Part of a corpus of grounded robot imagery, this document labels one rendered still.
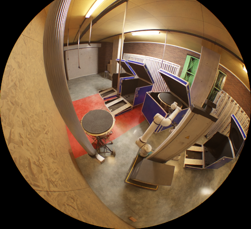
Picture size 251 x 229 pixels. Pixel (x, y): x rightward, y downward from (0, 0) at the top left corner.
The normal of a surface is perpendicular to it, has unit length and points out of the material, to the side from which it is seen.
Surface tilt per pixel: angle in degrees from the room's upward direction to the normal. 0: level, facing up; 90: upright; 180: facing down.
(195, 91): 90
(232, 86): 90
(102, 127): 0
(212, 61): 90
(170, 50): 90
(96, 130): 0
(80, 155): 0
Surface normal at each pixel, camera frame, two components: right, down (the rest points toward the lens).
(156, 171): 0.10, -0.80
